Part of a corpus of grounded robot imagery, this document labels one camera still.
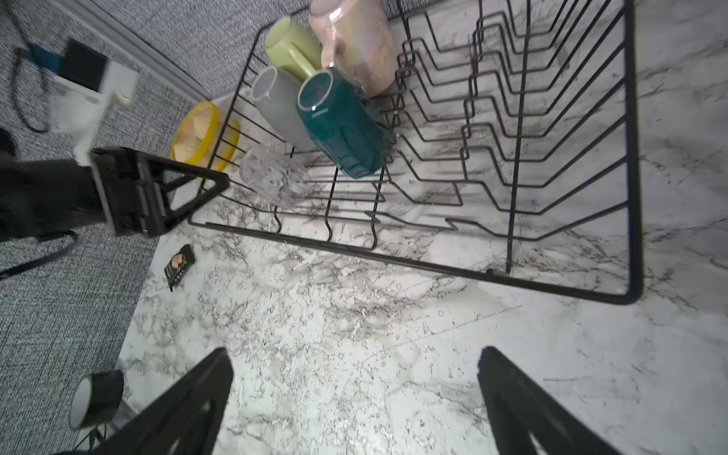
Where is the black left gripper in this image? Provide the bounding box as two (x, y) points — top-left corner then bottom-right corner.
(1, 129), (231, 242)

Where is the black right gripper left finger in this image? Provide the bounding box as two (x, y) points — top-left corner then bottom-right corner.
(85, 348), (233, 454)

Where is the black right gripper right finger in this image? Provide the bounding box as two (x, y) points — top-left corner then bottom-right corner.
(478, 346), (617, 454)

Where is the clear glass cup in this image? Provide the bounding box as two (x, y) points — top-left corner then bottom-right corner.
(239, 144), (312, 209)

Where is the grey mug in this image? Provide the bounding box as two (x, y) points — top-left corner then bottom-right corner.
(251, 66), (316, 152)

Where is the light green mug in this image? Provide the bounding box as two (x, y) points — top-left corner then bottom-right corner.
(264, 16), (322, 82)

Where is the dark green mug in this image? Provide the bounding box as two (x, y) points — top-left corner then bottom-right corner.
(296, 67), (395, 179)

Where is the pink iridescent mug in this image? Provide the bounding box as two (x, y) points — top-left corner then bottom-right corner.
(308, 0), (398, 97)

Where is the yellow bamboo steamer basket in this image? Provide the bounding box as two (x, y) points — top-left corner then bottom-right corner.
(170, 102), (240, 172)

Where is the small brown black packet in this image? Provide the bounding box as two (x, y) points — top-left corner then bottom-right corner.
(164, 244), (195, 291)

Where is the black tape roll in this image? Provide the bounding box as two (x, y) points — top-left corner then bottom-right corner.
(68, 370), (124, 430)

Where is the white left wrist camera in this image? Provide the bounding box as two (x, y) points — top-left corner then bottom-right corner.
(49, 40), (140, 167)

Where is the black wire dish rack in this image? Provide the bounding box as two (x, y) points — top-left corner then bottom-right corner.
(190, 1), (645, 305)

